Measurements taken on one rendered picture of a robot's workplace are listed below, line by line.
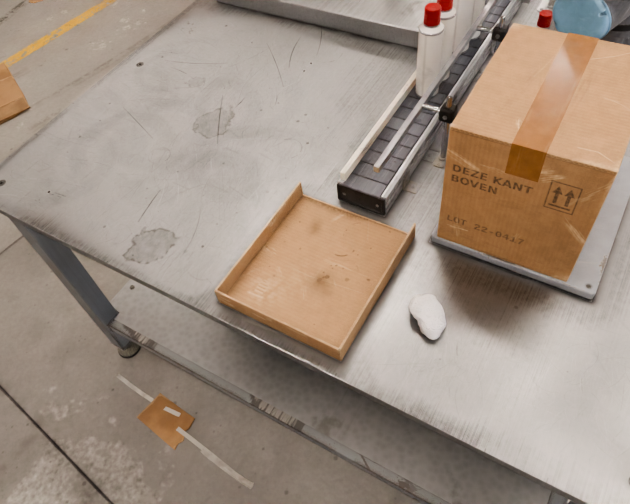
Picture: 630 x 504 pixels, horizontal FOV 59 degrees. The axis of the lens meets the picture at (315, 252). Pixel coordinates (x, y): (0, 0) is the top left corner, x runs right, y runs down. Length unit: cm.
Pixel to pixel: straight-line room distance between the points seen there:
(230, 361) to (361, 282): 75
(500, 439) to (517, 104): 51
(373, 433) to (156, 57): 118
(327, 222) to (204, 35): 80
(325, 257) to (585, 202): 46
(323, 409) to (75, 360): 96
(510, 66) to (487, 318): 42
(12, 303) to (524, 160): 199
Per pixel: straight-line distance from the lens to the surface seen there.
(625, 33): 145
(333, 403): 159
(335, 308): 101
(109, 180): 137
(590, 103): 97
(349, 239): 110
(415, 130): 125
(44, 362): 221
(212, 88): 153
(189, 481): 184
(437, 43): 125
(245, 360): 169
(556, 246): 100
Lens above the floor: 170
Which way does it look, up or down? 53 degrees down
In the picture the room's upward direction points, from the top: 9 degrees counter-clockwise
